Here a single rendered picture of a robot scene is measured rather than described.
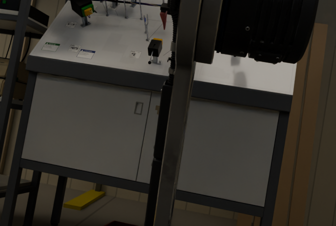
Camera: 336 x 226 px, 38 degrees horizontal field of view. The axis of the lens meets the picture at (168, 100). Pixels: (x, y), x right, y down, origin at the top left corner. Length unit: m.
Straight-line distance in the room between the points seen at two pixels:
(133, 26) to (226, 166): 0.81
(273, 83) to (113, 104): 0.70
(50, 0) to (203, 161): 2.76
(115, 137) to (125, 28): 0.54
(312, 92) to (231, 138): 1.84
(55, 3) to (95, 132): 2.43
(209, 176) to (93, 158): 0.52
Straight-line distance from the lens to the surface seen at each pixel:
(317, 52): 3.92
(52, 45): 2.34
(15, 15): 2.37
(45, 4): 4.49
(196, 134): 2.08
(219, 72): 2.10
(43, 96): 2.29
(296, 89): 3.82
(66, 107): 2.24
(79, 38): 2.35
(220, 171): 2.07
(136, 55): 2.20
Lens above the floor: 0.66
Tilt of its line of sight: 3 degrees up
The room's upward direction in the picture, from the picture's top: 10 degrees clockwise
